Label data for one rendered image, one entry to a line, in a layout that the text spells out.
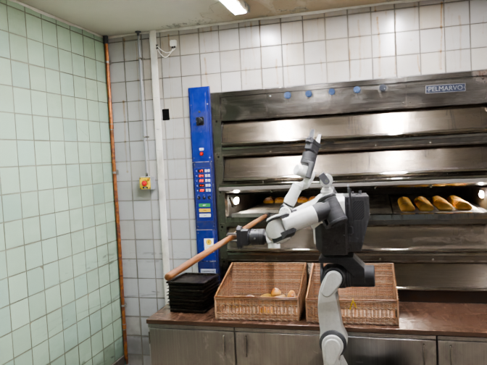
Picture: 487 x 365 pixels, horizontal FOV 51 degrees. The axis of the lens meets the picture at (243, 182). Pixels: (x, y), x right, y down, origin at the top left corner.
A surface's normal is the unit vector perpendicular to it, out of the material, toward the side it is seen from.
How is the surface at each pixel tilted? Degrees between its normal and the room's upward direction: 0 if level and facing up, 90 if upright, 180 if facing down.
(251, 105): 92
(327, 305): 114
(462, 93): 90
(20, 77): 90
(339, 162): 70
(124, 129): 90
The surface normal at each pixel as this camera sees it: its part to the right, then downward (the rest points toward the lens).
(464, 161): -0.26, -0.28
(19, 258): 0.96, -0.04
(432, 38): -0.25, 0.07
